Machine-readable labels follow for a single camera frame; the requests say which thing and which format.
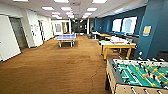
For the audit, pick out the white bowls on table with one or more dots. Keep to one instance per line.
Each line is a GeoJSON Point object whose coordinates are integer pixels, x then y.
{"type": "Point", "coordinates": [119, 40]}

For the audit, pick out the long wooden table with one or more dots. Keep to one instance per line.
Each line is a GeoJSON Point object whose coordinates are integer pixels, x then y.
{"type": "Point", "coordinates": [101, 34]}

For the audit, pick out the blue ping pong table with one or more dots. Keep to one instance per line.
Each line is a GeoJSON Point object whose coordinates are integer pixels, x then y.
{"type": "Point", "coordinates": [65, 37]}

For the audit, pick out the white ceiling light panel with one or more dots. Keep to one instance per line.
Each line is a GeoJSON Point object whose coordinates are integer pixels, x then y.
{"type": "Point", "coordinates": [91, 9]}
{"type": "Point", "coordinates": [99, 1]}
{"type": "Point", "coordinates": [47, 8]}
{"type": "Point", "coordinates": [20, 0]}
{"type": "Point", "coordinates": [60, 1]}
{"type": "Point", "coordinates": [66, 8]}

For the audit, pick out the bright window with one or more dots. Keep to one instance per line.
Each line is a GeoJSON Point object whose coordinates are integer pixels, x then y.
{"type": "Point", "coordinates": [116, 25]}
{"type": "Point", "coordinates": [129, 25]}

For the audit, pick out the green foosball table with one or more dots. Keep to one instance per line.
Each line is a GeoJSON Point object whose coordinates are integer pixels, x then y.
{"type": "Point", "coordinates": [140, 75]}

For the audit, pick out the grey elevator door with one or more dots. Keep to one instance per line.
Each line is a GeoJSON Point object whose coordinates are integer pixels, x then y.
{"type": "Point", "coordinates": [18, 33]}

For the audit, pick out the white wide door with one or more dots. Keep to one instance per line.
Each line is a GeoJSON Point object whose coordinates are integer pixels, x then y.
{"type": "Point", "coordinates": [9, 38]}

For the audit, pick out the yellow wall sign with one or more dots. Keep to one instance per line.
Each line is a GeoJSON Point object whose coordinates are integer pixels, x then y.
{"type": "Point", "coordinates": [147, 30]}

